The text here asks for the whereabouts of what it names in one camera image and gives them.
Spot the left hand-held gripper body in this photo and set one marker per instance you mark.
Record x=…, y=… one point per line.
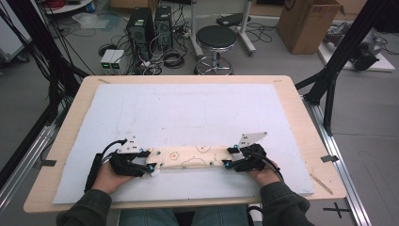
x=125, y=164

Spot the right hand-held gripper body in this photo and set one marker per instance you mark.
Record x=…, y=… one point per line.
x=251, y=161

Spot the cream muslin cloth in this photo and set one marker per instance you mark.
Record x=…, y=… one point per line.
x=188, y=157

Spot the person's right hand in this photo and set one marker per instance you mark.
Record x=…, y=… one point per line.
x=265, y=177

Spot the person's left hand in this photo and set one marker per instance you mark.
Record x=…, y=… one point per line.
x=106, y=180

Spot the person's blue jeans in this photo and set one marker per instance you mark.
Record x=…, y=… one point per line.
x=216, y=218

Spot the thin wooden stick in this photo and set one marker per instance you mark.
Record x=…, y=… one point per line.
x=321, y=184

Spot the white power supply box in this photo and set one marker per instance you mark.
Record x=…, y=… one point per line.
x=117, y=60
x=106, y=59

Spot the black round stool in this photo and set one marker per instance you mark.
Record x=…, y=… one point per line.
x=216, y=37

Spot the white desk leg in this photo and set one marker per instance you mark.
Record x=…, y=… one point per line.
x=246, y=31

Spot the large black computer tower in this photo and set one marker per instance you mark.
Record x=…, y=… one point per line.
x=139, y=31

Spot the slim black computer tower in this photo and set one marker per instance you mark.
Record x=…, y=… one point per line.
x=163, y=28

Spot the black flat device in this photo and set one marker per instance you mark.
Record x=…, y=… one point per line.
x=232, y=19

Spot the brown cardboard box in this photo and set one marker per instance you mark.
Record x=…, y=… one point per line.
x=306, y=28

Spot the clear plastic sheet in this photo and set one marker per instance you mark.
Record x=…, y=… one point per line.
x=94, y=20

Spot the grey machine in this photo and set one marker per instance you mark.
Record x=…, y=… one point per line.
x=365, y=51

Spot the round white table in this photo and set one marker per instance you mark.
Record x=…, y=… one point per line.
x=72, y=7

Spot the white floor board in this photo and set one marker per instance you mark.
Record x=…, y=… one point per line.
x=384, y=64

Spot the aluminium rail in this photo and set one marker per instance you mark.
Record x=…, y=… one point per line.
x=25, y=169
x=338, y=163

